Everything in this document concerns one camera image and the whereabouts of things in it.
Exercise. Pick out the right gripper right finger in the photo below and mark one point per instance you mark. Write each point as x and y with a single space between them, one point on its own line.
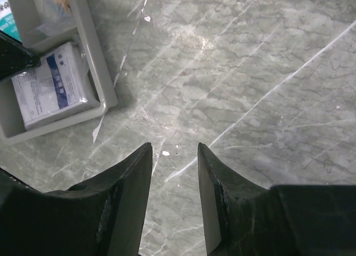
242 218

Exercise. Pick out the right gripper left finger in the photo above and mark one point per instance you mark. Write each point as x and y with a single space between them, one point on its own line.
103 215

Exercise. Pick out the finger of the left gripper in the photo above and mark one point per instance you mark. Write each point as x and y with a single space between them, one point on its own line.
15 58

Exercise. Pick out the grey plastic divided tray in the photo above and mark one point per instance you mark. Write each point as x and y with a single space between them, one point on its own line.
84 35

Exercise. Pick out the bag of cotton swabs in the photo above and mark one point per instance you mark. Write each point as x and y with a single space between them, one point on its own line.
55 17

